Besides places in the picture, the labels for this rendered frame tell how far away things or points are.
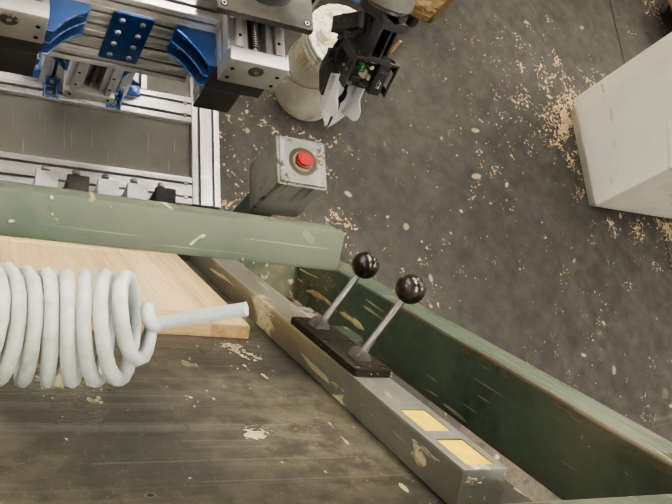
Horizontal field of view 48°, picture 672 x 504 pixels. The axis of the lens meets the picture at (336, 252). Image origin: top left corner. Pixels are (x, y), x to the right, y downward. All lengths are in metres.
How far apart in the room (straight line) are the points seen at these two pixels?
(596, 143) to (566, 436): 2.81
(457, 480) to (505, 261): 2.52
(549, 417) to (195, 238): 0.69
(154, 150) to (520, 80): 1.96
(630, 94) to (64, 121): 2.37
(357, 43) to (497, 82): 2.54
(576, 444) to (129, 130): 1.78
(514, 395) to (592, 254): 2.59
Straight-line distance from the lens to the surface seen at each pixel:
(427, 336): 1.17
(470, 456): 0.73
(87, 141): 2.34
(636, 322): 3.63
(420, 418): 0.79
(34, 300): 0.39
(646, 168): 3.45
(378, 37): 1.06
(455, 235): 3.07
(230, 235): 0.34
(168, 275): 1.29
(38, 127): 2.34
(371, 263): 1.00
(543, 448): 0.97
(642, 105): 3.53
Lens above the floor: 2.26
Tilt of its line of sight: 56 degrees down
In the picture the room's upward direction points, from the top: 55 degrees clockwise
